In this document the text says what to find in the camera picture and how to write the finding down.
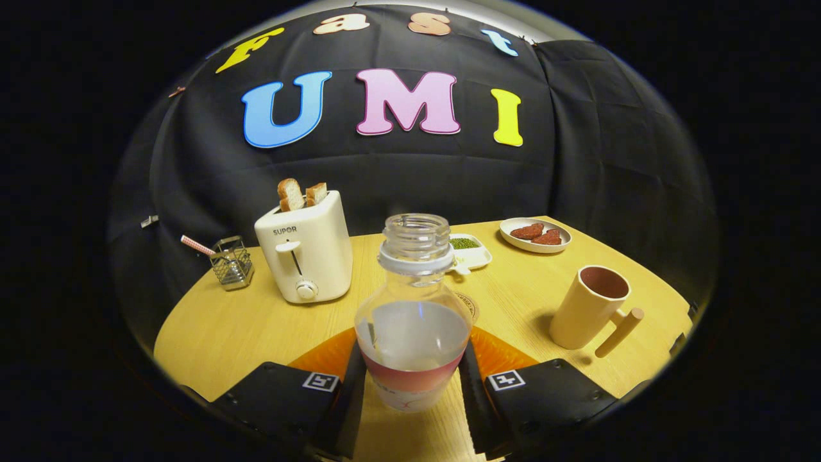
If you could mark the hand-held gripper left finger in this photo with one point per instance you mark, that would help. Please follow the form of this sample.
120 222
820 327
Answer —
276 401

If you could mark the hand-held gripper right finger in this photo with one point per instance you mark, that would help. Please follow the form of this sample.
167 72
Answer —
551 398

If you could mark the round brown coaster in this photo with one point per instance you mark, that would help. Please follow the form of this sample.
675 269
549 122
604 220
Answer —
471 305

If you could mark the clear plastic juice bottle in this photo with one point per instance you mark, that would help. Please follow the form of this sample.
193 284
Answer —
414 333

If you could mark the wooden table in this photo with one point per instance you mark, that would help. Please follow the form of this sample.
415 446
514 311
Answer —
256 333

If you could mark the white toaster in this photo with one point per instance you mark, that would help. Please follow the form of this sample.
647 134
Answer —
314 256

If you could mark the round white plate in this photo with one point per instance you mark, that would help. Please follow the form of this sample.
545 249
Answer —
535 248

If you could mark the red meat piece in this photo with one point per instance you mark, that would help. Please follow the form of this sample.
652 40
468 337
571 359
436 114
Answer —
526 231
548 238

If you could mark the small white divided dish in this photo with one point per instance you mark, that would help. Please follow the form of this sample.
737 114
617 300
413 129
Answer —
476 256

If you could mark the pink striped straw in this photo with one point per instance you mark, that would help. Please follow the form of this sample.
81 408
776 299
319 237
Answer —
195 244

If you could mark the toast slice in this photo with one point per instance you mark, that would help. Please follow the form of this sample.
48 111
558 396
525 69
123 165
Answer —
316 194
290 194

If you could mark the white cloth clip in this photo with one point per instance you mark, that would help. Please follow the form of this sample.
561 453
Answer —
149 221

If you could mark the black backdrop cloth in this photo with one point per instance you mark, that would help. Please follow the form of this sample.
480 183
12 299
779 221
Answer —
577 141

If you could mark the pink cloth clip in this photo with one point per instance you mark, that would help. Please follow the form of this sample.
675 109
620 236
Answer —
177 92

